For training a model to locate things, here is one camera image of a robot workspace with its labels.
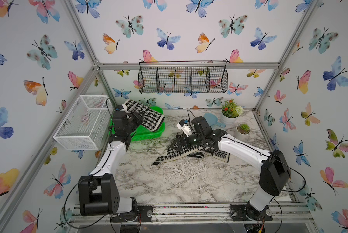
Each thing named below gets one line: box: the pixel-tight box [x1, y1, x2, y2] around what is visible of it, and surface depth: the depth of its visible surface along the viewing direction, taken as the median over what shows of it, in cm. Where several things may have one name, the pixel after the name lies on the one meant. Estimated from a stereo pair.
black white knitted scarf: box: [125, 99, 230, 167], surface depth 84 cm
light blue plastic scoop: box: [203, 112, 227, 129], surface depth 118 cm
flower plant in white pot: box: [220, 99, 244, 125], surface depth 103 cm
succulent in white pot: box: [235, 123, 251, 142], surface depth 99 cm
